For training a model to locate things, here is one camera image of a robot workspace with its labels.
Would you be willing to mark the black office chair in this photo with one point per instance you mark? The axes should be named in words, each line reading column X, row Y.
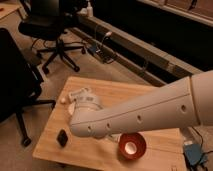
column 47, row 20
column 20, row 83

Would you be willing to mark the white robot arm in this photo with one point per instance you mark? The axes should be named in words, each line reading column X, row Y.
column 183, row 103

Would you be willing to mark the small beige round object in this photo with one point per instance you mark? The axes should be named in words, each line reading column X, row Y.
column 63, row 100

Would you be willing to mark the black office chair near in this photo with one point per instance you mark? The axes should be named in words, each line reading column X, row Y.
column 20, row 83

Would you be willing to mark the blue box on floor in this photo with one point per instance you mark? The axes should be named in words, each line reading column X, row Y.
column 194, row 154

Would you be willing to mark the white snack box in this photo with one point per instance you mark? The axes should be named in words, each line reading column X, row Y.
column 73, row 94

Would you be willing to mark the black power strip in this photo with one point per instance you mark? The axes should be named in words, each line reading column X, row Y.
column 100, row 55

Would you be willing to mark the red ceramic bowl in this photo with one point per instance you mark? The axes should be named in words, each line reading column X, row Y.
column 132, row 146

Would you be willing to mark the small black object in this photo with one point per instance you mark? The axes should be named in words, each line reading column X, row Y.
column 62, row 137

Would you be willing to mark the white spray bottle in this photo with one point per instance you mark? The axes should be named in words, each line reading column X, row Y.
column 89, row 9

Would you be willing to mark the black office chair far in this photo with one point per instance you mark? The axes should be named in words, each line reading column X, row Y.
column 47, row 20

